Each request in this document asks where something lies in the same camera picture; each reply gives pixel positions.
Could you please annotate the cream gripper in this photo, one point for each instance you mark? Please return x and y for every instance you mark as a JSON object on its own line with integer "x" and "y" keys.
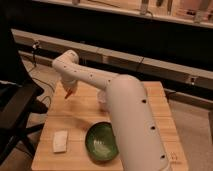
{"x": 70, "y": 89}

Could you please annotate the orange red pepper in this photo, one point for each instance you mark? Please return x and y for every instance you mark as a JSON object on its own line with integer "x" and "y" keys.
{"x": 68, "y": 94}

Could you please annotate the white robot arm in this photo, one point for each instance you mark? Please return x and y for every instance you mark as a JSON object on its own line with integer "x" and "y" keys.
{"x": 136, "y": 132}

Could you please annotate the green ceramic bowl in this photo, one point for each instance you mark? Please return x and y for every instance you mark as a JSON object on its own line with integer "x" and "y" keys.
{"x": 100, "y": 142}

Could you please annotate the white plastic cup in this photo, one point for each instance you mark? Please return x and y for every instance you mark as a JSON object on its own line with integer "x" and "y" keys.
{"x": 101, "y": 97}

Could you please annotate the black office chair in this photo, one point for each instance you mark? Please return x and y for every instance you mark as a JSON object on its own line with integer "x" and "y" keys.
{"x": 14, "y": 117}

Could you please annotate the white folded cloth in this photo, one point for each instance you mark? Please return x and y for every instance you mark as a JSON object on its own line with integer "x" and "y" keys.
{"x": 60, "y": 141}

